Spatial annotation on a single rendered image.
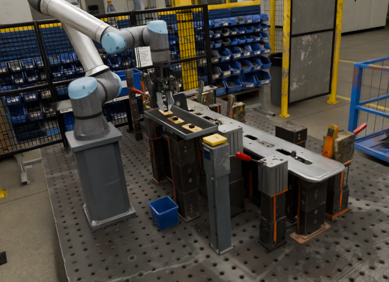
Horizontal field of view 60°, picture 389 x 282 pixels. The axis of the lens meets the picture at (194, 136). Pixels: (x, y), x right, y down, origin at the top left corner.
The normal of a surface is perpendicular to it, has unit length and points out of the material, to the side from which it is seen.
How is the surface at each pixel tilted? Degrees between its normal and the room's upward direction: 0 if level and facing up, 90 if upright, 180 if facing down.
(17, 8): 90
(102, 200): 90
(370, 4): 90
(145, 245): 0
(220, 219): 90
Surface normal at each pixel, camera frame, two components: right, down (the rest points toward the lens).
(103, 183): 0.46, 0.30
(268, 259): -0.08, -0.92
